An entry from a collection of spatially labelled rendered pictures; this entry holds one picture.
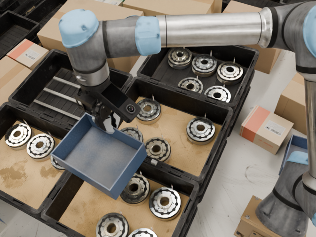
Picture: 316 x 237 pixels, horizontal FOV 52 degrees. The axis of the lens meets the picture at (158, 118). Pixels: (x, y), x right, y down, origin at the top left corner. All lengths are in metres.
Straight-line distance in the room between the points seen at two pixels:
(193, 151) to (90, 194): 0.39
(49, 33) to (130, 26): 0.98
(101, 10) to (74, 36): 1.00
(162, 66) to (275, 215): 0.75
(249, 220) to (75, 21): 0.71
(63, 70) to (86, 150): 0.63
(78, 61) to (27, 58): 0.93
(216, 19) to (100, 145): 0.46
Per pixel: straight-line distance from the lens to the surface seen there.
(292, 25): 0.76
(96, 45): 0.64
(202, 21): 0.77
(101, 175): 0.89
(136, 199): 1.07
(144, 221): 1.07
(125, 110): 0.74
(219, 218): 1.21
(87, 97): 0.79
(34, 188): 1.22
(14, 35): 2.36
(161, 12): 1.54
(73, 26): 0.63
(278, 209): 1.01
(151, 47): 0.64
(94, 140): 0.94
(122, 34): 0.64
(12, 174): 1.29
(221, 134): 1.08
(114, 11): 1.59
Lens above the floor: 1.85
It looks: 56 degrees down
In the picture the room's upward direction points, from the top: 9 degrees counter-clockwise
